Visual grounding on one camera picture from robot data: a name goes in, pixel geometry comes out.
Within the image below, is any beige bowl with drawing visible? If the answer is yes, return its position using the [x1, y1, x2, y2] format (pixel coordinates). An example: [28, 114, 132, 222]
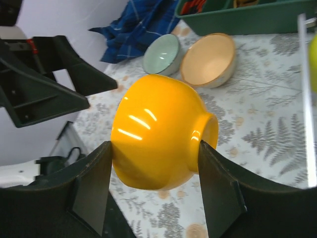
[180, 33, 236, 88]

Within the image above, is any blue plaid cloth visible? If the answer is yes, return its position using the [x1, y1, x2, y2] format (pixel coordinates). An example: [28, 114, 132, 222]
[90, 0, 179, 64]

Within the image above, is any lime green bowl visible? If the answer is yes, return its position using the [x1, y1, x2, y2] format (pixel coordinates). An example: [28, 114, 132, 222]
[308, 35, 317, 93]

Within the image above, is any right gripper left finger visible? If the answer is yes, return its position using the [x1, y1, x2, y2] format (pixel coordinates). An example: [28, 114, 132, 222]
[0, 141, 134, 238]

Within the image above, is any metal dish rack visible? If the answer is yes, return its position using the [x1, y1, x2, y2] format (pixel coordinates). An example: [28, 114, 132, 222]
[297, 13, 317, 188]

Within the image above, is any yellow bowl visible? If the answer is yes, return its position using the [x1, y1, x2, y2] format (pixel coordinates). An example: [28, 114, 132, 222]
[111, 74, 219, 190]

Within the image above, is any green compartment tray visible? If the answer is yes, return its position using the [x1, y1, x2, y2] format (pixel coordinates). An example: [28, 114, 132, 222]
[175, 0, 317, 36]

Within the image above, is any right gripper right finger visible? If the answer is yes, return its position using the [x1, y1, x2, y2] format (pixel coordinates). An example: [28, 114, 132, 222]
[198, 141, 317, 238]

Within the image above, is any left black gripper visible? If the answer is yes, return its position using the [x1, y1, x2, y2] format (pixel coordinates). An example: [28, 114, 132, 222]
[0, 0, 118, 128]

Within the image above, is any red black ties bottom left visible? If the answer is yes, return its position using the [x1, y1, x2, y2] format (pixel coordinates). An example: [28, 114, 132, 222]
[180, 0, 206, 15]

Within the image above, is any pale green ribbed bowl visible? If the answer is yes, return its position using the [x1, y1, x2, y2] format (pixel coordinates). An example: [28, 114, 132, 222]
[143, 34, 182, 76]

